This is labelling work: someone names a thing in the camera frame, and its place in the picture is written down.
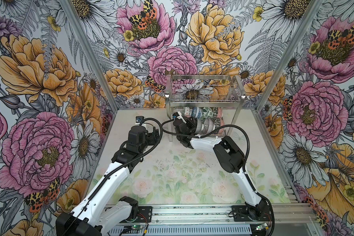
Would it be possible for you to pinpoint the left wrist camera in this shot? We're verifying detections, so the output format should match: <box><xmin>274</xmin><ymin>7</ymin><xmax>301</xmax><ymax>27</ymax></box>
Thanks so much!
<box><xmin>135</xmin><ymin>116</ymin><xmax>145</xmax><ymax>125</ymax></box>

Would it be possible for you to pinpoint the black white floral bowl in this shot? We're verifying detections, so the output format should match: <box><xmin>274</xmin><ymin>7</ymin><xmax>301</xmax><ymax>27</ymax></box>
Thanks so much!
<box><xmin>212</xmin><ymin>107</ymin><xmax>223</xmax><ymax>119</ymax></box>
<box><xmin>195</xmin><ymin>119</ymin><xmax>215</xmax><ymax>135</ymax></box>
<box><xmin>214</xmin><ymin>118</ymin><xmax>225</xmax><ymax>134</ymax></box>

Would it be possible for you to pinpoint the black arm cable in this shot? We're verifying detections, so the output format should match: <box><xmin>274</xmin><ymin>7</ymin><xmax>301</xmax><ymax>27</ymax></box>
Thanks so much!
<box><xmin>161</xmin><ymin>118</ymin><xmax>275</xmax><ymax>236</ymax></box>
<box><xmin>60</xmin><ymin>117</ymin><xmax>163</xmax><ymax>236</ymax></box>

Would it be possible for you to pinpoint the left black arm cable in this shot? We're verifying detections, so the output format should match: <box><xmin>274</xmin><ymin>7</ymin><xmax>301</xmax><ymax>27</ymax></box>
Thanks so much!
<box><xmin>60</xmin><ymin>117</ymin><xmax>163</xmax><ymax>236</ymax></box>

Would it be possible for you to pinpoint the two-tier steel dish rack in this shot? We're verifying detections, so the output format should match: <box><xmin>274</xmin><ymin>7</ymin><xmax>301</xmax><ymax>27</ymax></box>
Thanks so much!
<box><xmin>164</xmin><ymin>74</ymin><xmax>246</xmax><ymax>142</ymax></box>

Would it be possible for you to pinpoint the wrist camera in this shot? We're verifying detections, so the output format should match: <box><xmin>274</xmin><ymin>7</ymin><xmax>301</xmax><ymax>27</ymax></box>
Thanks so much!
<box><xmin>135</xmin><ymin>116</ymin><xmax>145</xmax><ymax>125</ymax></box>
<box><xmin>172</xmin><ymin>111</ymin><xmax>186</xmax><ymax>124</ymax></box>

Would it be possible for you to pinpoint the blue rose pattern bowl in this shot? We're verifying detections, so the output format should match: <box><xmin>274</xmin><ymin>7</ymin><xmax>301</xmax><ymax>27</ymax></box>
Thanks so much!
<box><xmin>191</xmin><ymin>107</ymin><xmax>202</xmax><ymax>119</ymax></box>

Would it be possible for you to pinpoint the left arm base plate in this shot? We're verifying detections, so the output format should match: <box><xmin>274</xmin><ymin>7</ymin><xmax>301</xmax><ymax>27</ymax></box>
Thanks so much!
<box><xmin>127</xmin><ymin>206</ymin><xmax>153</xmax><ymax>223</ymax></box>

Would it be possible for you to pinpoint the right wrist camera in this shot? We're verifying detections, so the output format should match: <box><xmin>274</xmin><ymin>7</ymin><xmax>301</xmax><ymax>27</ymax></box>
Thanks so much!
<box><xmin>172</xmin><ymin>111</ymin><xmax>186</xmax><ymax>124</ymax></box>

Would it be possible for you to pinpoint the green leaf pattern bowl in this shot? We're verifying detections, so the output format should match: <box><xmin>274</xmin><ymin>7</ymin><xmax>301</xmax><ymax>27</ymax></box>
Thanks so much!
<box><xmin>201</xmin><ymin>107</ymin><xmax>213</xmax><ymax>120</ymax></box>

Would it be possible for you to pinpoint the green circuit board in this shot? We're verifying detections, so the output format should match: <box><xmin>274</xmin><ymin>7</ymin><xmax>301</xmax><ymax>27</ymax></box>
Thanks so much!
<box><xmin>124</xmin><ymin>225</ymin><xmax>143</xmax><ymax>231</ymax></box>

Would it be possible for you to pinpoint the pale green geometric bowl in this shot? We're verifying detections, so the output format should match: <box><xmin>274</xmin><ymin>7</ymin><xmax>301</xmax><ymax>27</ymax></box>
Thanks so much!
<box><xmin>183</xmin><ymin>107</ymin><xmax>192</xmax><ymax>118</ymax></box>

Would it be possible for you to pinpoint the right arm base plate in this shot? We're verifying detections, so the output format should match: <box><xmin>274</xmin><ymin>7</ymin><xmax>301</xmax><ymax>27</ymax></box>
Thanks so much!
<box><xmin>231</xmin><ymin>205</ymin><xmax>274</xmax><ymax>222</ymax></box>

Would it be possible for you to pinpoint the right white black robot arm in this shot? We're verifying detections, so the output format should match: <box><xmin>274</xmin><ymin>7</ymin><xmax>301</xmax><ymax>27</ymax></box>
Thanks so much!
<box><xmin>171</xmin><ymin>116</ymin><xmax>271</xmax><ymax>221</ymax></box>

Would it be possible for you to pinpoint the white slotted cable duct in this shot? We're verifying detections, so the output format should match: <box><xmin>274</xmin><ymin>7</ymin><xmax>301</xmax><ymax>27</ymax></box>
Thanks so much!
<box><xmin>106</xmin><ymin>224</ymin><xmax>252</xmax><ymax>236</ymax></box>

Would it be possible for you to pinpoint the aluminium mounting rail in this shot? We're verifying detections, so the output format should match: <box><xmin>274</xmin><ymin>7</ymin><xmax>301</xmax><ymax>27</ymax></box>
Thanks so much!
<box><xmin>106</xmin><ymin>185</ymin><xmax>316</xmax><ymax>226</ymax></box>

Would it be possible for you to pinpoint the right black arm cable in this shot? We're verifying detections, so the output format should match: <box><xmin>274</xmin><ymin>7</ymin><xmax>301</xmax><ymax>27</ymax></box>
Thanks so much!
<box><xmin>161</xmin><ymin>118</ymin><xmax>275</xmax><ymax>236</ymax></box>

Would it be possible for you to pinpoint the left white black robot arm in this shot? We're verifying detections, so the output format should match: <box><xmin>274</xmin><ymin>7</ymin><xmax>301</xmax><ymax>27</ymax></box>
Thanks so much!
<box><xmin>56</xmin><ymin>125</ymin><xmax>163</xmax><ymax>236</ymax></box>

